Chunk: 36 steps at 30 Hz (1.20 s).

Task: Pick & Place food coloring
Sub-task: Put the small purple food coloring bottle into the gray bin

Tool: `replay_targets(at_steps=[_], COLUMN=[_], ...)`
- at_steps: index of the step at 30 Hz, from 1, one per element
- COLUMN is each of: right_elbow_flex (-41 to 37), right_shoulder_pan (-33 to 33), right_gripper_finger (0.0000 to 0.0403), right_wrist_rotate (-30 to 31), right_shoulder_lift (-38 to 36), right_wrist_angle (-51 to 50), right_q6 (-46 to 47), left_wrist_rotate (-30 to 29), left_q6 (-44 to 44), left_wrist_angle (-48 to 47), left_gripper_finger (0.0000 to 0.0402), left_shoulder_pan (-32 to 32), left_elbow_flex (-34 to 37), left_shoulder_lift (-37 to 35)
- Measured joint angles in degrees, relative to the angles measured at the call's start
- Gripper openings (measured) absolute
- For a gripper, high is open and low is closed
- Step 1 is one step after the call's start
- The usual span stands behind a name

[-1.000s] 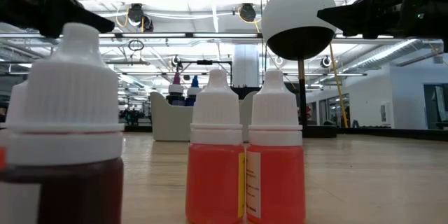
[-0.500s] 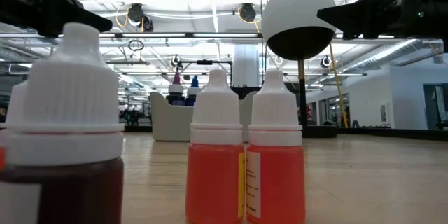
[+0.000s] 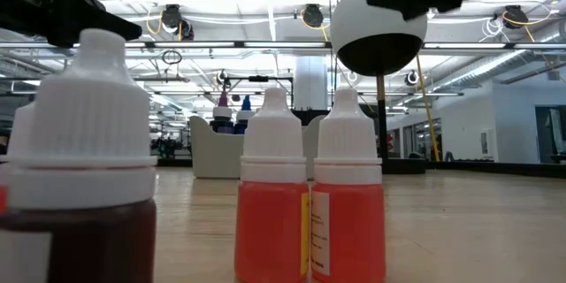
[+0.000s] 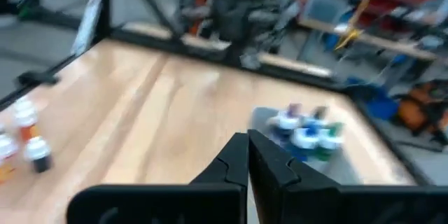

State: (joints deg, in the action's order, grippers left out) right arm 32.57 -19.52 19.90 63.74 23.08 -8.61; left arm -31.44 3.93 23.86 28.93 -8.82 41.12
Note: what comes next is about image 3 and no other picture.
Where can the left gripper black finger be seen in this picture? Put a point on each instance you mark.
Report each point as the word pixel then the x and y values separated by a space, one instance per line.
pixel 110 22

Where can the large purple-capped food colouring bottle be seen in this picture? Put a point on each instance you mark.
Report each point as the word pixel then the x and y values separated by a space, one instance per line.
pixel 222 112

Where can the large blue-capped food colouring bottle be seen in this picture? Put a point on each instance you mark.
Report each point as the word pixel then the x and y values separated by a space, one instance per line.
pixel 246 104

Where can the grey plastic bin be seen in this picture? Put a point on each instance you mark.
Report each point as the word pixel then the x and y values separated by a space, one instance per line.
pixel 212 150

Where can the small orange food colouring bottle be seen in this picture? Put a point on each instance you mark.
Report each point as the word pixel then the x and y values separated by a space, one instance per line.
pixel 272 221
pixel 349 230

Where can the small maroon food colouring bottle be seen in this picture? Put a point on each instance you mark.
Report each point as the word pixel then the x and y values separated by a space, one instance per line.
pixel 88 119

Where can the white globe lamp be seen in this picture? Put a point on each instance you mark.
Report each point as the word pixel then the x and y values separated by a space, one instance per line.
pixel 376 26

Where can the long ceiling light strip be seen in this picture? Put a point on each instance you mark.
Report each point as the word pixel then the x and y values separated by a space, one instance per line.
pixel 199 44

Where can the distant dark equipment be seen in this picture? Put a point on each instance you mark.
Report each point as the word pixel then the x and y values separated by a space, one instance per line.
pixel 167 147

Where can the distant black gantry frame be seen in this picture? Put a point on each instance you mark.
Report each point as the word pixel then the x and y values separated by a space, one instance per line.
pixel 258 78

